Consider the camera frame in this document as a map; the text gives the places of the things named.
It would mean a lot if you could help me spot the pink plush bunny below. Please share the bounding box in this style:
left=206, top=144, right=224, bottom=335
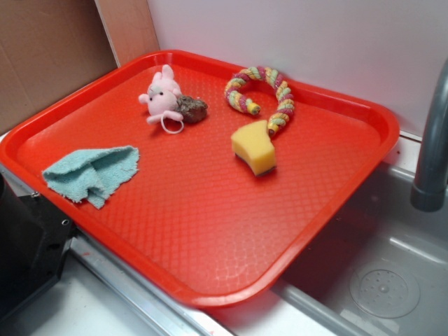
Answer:
left=138, top=64, right=184, bottom=134

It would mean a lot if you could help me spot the grey faucet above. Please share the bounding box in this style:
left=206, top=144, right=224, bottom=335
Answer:
left=410, top=64, right=447, bottom=212

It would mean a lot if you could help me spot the light blue cloth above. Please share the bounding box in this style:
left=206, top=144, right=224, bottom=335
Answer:
left=42, top=146, right=140, bottom=209

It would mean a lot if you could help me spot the yellow sponge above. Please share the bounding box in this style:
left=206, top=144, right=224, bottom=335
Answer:
left=230, top=120, right=277, bottom=176

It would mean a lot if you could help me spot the multicolour twisted rope toy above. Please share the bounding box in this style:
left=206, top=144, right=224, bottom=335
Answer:
left=224, top=66, right=295, bottom=138

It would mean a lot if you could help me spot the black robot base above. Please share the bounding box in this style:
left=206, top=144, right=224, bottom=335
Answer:
left=1, top=177, right=74, bottom=321

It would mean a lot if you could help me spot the grey sink basin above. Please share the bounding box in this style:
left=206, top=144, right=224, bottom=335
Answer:
left=213, top=164, right=447, bottom=335

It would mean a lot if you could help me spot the brown rock-like lump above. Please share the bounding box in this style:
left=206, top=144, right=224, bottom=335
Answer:
left=176, top=95, right=208, bottom=124

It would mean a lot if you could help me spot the red plastic tray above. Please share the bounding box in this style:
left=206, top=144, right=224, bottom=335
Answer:
left=1, top=50, right=399, bottom=307

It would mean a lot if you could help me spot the brown cardboard panel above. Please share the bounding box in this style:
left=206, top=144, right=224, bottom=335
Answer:
left=1, top=1, right=159, bottom=133

